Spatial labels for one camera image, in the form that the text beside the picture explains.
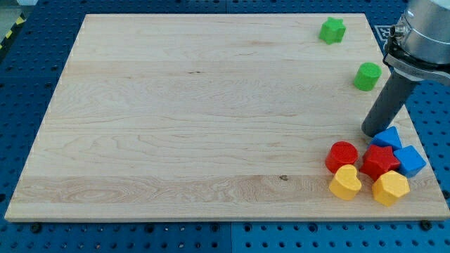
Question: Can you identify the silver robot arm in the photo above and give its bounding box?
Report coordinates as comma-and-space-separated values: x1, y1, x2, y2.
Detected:
383, 0, 449, 86

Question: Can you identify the light wooden board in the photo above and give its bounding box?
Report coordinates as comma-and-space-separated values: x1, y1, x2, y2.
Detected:
5, 13, 449, 222

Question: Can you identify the red cylinder block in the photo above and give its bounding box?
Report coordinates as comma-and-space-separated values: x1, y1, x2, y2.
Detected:
325, 141, 359, 174

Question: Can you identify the yellow heart block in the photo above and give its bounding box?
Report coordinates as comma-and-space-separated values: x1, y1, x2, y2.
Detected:
328, 164, 362, 200

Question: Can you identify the green star block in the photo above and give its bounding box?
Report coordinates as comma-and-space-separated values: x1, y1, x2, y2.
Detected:
319, 17, 346, 44

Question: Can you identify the green cylinder block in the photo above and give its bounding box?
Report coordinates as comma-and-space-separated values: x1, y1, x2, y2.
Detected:
354, 62, 382, 91

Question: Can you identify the red star block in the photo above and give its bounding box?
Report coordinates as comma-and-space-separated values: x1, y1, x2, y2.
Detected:
359, 145, 401, 181

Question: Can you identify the blue triangle block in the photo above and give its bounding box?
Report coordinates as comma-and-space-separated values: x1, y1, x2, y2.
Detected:
369, 126, 402, 150

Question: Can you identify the yellow hexagon block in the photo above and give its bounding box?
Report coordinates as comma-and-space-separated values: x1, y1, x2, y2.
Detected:
372, 171, 411, 207

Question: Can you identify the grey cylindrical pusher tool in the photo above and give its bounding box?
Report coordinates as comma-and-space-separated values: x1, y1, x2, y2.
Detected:
361, 70, 420, 137

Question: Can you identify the fiducial marker tag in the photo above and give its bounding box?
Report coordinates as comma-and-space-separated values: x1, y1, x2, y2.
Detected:
373, 25, 391, 46

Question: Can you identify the blue cube block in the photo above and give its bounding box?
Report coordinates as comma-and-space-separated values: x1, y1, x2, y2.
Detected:
394, 145, 426, 178

